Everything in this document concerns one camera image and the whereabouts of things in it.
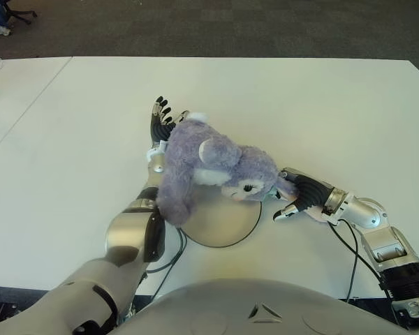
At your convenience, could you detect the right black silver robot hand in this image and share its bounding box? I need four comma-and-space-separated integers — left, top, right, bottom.
273, 167, 333, 223

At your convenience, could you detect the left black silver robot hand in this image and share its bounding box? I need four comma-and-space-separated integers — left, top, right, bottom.
149, 96, 191, 148

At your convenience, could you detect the purple plush bunny doll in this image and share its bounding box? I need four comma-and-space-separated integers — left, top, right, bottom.
156, 110, 331, 225

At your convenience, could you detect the white plate black rim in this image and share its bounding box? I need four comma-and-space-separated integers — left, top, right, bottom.
177, 184, 263, 248

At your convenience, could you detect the silver robot torso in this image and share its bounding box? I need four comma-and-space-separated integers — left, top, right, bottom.
108, 277, 406, 335

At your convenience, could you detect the thick black power cable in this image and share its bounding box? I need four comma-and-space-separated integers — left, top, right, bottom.
328, 222, 385, 282
145, 228, 186, 274

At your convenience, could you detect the thin black signal cable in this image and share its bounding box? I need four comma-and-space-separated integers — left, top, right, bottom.
152, 226, 188, 301
344, 220, 359, 304

